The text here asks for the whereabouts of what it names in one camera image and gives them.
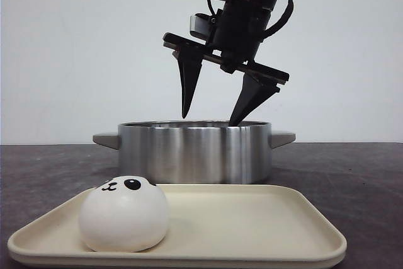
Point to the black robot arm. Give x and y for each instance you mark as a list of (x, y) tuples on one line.
[(232, 36)]

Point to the stainless steel steamer pot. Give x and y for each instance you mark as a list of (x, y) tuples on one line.
[(208, 152)]

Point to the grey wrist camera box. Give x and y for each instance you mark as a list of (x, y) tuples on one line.
[(201, 25)]

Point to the beige plastic tray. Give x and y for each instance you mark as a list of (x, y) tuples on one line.
[(211, 226)]

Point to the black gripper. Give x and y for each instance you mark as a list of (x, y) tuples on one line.
[(233, 44)]

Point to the panda bun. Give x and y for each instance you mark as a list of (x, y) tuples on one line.
[(124, 214)]

